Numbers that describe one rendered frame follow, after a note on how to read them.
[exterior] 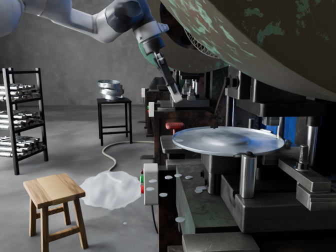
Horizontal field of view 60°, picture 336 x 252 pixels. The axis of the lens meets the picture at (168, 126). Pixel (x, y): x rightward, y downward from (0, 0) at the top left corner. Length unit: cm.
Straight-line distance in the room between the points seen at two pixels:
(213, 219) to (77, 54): 702
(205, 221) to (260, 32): 47
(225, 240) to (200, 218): 9
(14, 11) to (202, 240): 62
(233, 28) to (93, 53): 719
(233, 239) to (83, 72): 704
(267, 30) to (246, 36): 2
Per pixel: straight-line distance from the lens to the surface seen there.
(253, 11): 29
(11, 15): 75
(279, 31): 30
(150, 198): 105
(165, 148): 71
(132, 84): 736
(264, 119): 81
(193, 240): 61
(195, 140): 77
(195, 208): 72
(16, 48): 795
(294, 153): 79
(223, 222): 67
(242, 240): 63
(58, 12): 88
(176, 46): 207
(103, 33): 104
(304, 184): 66
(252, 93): 73
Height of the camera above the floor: 98
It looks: 12 degrees down
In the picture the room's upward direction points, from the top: straight up
